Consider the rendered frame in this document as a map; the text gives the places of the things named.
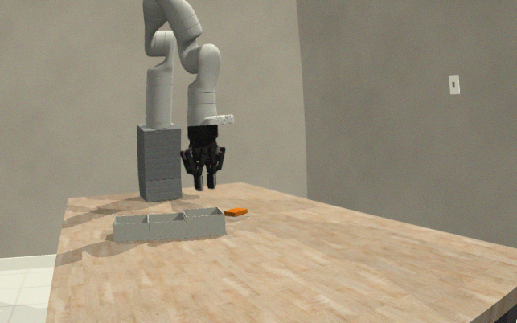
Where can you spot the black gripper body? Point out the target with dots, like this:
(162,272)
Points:
(202,136)

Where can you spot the grey three-compartment bin rack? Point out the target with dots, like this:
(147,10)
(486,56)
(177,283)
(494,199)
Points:
(137,228)

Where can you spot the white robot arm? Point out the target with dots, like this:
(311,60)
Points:
(205,60)

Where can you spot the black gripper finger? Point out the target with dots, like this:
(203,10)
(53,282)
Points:
(193,167)
(212,166)

